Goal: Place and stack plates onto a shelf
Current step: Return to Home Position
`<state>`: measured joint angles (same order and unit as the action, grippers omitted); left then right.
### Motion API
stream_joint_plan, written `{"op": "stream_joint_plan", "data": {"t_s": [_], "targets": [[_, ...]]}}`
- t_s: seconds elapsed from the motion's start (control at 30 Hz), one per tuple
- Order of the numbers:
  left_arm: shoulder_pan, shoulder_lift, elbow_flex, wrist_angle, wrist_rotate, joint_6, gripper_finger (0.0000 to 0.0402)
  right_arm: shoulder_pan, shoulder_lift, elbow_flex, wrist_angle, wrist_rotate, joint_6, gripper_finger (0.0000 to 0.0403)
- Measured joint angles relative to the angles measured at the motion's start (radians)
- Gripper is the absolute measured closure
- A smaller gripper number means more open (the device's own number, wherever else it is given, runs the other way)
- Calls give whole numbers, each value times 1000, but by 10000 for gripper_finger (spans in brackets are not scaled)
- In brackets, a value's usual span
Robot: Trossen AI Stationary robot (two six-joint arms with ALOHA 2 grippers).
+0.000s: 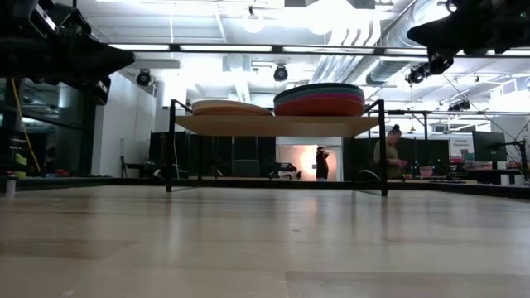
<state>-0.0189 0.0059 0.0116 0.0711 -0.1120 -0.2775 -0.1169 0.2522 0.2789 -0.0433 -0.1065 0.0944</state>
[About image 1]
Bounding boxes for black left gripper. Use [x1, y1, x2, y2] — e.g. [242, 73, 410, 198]
[0, 0, 136, 104]

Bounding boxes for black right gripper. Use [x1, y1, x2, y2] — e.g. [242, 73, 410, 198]
[407, 0, 530, 75]

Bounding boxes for dark teal plate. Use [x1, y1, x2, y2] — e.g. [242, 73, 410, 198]
[273, 82, 365, 95]

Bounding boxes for white plate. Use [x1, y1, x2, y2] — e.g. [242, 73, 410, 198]
[191, 99, 270, 112]

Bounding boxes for orange plate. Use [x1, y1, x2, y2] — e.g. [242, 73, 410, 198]
[273, 97, 366, 118]

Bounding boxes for black spotlight cluster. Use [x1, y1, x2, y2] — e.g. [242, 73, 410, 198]
[404, 61, 434, 86]

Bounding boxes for white poster sign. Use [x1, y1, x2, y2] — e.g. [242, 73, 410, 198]
[449, 136, 475, 161]

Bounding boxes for black computer monitor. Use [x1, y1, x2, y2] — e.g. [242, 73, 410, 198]
[472, 131, 508, 163]

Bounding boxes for person at workbench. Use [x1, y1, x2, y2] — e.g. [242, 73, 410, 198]
[373, 123, 409, 180]

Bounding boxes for person in doorway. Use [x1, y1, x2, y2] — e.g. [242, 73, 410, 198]
[315, 146, 331, 182]

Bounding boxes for white wheeled robot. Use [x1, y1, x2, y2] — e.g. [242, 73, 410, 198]
[268, 162, 303, 181]

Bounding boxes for silver ventilation duct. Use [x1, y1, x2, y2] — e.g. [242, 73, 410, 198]
[364, 0, 448, 86]

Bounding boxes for yellow cable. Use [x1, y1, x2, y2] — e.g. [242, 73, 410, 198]
[10, 78, 42, 175]

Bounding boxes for black wire dish rack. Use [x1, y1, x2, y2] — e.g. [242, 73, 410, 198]
[165, 99, 389, 197]

